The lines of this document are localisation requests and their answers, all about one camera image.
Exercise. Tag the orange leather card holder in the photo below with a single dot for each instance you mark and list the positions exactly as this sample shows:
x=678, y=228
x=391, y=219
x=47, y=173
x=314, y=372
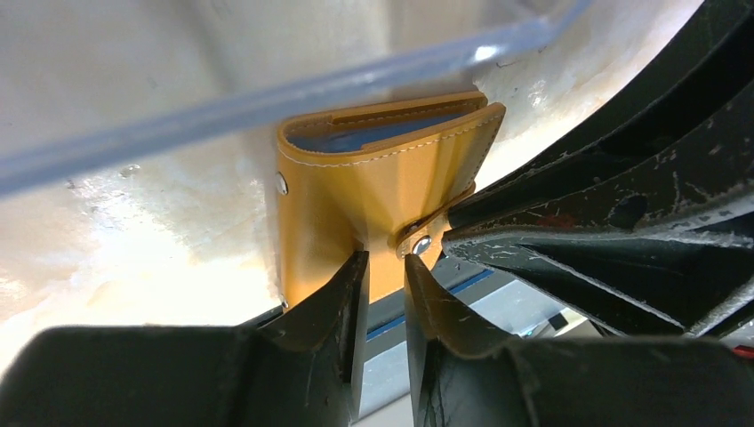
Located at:
x=380, y=178

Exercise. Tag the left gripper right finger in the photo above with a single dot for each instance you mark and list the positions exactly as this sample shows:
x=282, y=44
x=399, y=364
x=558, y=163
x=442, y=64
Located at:
x=654, y=381

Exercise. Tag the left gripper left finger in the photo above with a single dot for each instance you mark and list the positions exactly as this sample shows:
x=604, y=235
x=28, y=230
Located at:
x=134, y=375

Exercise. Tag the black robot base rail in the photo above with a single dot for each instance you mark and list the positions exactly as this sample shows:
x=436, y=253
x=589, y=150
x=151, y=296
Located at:
x=307, y=369

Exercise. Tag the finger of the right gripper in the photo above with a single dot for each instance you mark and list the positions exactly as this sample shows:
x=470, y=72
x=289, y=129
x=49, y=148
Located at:
x=630, y=283
x=703, y=67

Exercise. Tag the clear plastic card box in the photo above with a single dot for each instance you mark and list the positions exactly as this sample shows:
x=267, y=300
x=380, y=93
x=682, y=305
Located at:
x=89, y=84

